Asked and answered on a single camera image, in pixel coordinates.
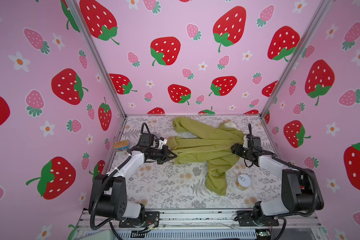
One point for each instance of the small orange blue box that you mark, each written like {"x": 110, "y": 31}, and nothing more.
{"x": 121, "y": 145}

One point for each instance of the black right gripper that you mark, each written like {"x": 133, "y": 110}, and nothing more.
{"x": 237, "y": 148}

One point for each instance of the aluminium front rail frame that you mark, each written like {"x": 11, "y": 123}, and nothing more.
{"x": 205, "y": 224}

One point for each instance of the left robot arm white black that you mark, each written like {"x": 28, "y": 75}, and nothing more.
{"x": 109, "y": 200}

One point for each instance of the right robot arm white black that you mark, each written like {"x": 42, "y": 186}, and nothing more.
{"x": 300, "y": 192}

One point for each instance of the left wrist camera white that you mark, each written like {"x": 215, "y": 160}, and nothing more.
{"x": 162, "y": 142}

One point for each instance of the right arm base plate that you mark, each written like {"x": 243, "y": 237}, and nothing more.
{"x": 253, "y": 219}

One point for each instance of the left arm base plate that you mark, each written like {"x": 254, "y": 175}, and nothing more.
{"x": 144, "y": 220}

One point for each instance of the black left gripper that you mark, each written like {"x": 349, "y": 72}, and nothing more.
{"x": 165, "y": 157}

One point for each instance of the green zip-up jacket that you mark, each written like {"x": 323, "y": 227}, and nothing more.
{"x": 211, "y": 145}

